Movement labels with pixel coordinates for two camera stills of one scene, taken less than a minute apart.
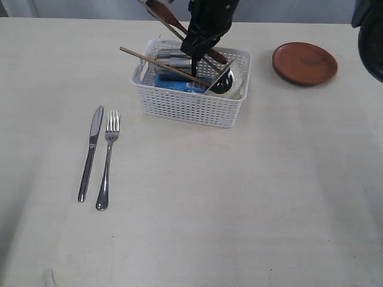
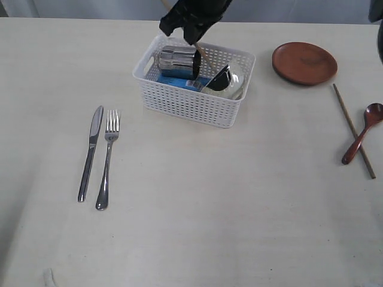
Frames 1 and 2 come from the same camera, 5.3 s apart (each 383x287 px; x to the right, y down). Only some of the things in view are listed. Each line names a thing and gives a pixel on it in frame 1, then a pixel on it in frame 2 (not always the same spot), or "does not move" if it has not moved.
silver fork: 102,201 does not move
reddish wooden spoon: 161,7 -> 373,113
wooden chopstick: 164,66 -> 196,45
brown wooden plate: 303,64 does not move
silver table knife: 93,140 does not move
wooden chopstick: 166,66 -> 352,130
